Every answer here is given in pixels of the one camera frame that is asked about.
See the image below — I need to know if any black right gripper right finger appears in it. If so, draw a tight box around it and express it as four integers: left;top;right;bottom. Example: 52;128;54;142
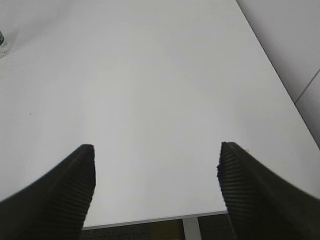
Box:
217;142;320;240

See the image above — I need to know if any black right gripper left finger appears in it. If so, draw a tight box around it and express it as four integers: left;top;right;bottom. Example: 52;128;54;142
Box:
0;144;96;240

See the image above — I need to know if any clear plastic water bottle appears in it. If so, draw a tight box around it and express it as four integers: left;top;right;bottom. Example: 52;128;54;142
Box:
0;31;8;58

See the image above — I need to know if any white table leg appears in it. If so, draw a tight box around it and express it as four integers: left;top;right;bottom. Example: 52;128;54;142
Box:
182;217;202;240

